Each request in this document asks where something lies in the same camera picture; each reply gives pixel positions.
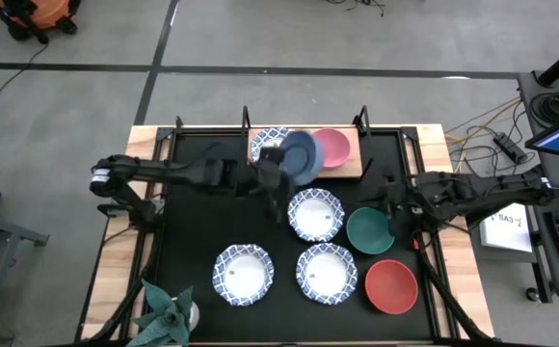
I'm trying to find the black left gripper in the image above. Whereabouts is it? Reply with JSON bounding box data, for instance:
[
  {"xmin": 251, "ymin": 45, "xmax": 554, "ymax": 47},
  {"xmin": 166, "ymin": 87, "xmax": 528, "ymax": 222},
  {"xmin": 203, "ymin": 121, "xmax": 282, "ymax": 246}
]
[{"xmin": 233, "ymin": 147, "xmax": 295, "ymax": 224}]

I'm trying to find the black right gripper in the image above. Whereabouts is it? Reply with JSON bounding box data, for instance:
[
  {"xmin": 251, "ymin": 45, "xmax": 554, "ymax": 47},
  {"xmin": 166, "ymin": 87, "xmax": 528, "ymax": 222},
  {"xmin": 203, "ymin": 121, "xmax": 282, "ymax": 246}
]
[{"xmin": 358, "ymin": 159, "xmax": 435, "ymax": 242}]

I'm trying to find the green plastic bowl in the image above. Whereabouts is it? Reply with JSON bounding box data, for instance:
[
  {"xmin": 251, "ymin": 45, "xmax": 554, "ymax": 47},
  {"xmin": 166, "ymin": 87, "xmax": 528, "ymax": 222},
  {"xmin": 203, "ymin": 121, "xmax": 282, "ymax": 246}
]
[{"xmin": 345, "ymin": 206, "xmax": 396, "ymax": 255}]

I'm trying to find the blue plastic bowl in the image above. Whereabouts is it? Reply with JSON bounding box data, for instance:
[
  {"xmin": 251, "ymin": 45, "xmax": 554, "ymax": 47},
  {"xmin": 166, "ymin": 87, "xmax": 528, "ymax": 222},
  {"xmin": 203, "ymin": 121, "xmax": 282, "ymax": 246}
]
[{"xmin": 279, "ymin": 129, "xmax": 327, "ymax": 187}]

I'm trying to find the blue patterned paper bowl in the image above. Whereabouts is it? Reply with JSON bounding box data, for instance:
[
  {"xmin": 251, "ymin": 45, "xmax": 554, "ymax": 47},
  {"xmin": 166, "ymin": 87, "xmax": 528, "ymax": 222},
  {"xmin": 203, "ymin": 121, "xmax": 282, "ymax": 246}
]
[
  {"xmin": 211, "ymin": 243, "xmax": 276, "ymax": 307},
  {"xmin": 250, "ymin": 126, "xmax": 291, "ymax": 163},
  {"xmin": 295, "ymin": 242, "xmax": 359, "ymax": 307},
  {"xmin": 286, "ymin": 187, "xmax": 346, "ymax": 243}
]

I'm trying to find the pink plastic bowl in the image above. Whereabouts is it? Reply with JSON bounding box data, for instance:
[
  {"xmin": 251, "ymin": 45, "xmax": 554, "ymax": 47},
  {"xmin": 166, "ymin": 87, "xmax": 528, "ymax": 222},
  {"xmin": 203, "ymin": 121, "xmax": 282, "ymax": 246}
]
[{"xmin": 311, "ymin": 127, "xmax": 352, "ymax": 169}]

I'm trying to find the red plastic bowl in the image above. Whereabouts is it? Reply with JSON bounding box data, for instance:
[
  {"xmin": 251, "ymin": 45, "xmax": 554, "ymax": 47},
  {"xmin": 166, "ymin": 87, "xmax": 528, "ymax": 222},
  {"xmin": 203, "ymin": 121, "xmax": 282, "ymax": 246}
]
[{"xmin": 364, "ymin": 258, "xmax": 419, "ymax": 315}]

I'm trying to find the black table mat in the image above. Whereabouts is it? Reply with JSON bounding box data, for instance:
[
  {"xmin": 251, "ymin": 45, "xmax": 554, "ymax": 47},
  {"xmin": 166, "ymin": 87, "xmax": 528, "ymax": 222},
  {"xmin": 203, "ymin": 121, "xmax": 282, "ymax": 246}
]
[{"xmin": 156, "ymin": 130, "xmax": 436, "ymax": 342}]

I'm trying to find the white paper sign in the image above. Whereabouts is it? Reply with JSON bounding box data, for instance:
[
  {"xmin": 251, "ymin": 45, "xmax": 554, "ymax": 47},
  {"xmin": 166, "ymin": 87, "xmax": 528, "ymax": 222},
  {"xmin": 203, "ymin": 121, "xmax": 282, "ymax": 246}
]
[{"xmin": 479, "ymin": 211, "xmax": 535, "ymax": 254}]

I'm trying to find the black power strip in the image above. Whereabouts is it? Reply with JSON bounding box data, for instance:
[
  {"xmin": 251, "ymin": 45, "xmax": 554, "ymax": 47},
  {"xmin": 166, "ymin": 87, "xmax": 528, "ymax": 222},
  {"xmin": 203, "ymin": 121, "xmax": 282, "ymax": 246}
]
[{"xmin": 492, "ymin": 132, "xmax": 530, "ymax": 165}]

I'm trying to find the artificial plant in white pot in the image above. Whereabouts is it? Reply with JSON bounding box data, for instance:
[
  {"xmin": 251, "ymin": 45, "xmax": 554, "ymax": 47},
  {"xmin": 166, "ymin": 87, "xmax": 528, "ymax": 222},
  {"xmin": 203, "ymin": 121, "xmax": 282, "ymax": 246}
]
[{"xmin": 124, "ymin": 279, "xmax": 201, "ymax": 347}]

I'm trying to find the grey metal side table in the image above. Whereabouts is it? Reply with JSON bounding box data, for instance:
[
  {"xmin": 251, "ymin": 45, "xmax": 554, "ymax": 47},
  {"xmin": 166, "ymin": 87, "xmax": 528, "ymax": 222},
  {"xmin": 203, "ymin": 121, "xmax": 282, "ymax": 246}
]
[{"xmin": 0, "ymin": 206, "xmax": 50, "ymax": 341}]

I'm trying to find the orange shop vacuum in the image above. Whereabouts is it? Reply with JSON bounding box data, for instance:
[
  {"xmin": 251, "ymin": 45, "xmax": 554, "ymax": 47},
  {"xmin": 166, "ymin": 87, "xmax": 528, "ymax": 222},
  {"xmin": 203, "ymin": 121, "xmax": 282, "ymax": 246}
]
[{"xmin": 0, "ymin": 0, "xmax": 82, "ymax": 43}]

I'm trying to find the wooden shelf with black frame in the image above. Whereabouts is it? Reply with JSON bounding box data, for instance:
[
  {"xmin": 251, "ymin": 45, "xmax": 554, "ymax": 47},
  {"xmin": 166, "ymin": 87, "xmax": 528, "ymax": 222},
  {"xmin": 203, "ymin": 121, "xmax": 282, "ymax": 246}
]
[{"xmin": 240, "ymin": 104, "xmax": 372, "ymax": 179}]

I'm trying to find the yellow floor cable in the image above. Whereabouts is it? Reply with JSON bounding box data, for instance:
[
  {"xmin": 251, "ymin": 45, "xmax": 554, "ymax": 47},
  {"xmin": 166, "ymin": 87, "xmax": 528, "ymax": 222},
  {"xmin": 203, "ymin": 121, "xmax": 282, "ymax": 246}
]
[{"xmin": 445, "ymin": 97, "xmax": 522, "ymax": 146}]

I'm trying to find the black aluminium rig frame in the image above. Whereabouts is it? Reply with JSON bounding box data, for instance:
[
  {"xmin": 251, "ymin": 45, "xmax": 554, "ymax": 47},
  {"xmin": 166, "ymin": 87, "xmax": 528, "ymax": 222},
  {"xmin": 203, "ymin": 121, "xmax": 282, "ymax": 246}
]
[{"xmin": 74, "ymin": 104, "xmax": 497, "ymax": 347}]

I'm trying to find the coiled black cable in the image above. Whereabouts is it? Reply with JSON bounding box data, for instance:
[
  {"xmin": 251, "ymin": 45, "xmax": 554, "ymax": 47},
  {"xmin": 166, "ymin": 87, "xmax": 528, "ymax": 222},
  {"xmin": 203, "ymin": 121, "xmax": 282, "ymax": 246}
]
[{"xmin": 529, "ymin": 90, "xmax": 559, "ymax": 127}]

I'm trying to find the black floor cable bundle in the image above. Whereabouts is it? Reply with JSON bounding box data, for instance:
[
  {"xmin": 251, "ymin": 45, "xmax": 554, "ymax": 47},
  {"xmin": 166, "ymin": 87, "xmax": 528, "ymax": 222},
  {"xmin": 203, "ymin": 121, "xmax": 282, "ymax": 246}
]
[{"xmin": 325, "ymin": 0, "xmax": 386, "ymax": 18}]

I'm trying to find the black vacuum power cable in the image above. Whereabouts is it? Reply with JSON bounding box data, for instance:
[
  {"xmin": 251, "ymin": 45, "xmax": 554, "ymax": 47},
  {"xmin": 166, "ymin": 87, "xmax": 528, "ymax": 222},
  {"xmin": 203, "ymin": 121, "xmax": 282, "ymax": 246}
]
[{"xmin": 0, "ymin": 41, "xmax": 49, "ymax": 141}]

